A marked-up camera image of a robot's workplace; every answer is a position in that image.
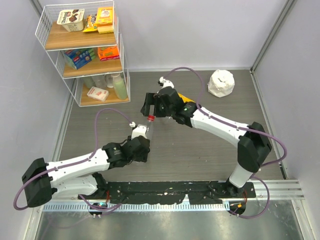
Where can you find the white pink tissue pack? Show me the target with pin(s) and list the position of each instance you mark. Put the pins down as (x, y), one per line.
(98, 94)

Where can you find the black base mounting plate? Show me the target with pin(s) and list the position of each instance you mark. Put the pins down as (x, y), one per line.
(174, 192)

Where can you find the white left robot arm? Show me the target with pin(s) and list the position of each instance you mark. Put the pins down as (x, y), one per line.
(78, 176)

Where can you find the yellow orange cracker box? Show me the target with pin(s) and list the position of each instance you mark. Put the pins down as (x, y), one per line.
(105, 20)

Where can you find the yellow juice bottle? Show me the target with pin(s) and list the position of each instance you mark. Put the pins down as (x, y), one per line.
(185, 99)

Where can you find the white slotted cable duct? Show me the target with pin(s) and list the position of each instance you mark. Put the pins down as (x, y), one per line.
(78, 206)

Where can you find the green drink bottle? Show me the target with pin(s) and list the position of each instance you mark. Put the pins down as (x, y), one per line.
(119, 86)

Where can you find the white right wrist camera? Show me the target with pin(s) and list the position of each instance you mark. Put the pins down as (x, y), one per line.
(165, 83)

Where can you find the orange snack box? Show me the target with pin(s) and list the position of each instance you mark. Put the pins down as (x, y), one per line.
(108, 53)

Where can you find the red bottle cap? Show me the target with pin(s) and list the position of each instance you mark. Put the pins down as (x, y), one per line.
(151, 118)

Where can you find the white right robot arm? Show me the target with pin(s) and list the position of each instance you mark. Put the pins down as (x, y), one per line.
(251, 141)

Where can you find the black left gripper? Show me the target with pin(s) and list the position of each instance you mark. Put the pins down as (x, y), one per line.
(142, 157)

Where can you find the clear bottle red label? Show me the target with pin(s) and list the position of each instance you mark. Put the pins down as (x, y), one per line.
(149, 129)

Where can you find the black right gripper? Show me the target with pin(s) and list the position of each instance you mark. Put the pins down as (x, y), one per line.
(152, 99)

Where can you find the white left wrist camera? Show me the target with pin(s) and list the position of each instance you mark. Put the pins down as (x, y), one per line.
(138, 130)

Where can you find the white wire shelf rack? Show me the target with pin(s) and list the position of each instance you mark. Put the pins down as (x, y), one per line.
(85, 45)

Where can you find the blue green box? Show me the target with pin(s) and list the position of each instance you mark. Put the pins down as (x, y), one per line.
(77, 58)

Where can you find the yellow snack bag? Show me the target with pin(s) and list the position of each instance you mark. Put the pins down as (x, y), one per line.
(90, 24)

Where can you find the clear bottles on bottom shelf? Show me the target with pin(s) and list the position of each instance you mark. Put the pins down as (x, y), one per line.
(99, 81)

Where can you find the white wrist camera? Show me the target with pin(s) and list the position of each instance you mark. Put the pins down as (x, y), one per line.
(165, 83)
(138, 130)

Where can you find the clear bottle blue white label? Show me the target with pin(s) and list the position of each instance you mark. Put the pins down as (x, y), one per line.
(166, 120)

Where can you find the white yogurt tub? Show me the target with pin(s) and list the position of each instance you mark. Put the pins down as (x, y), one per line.
(71, 19)

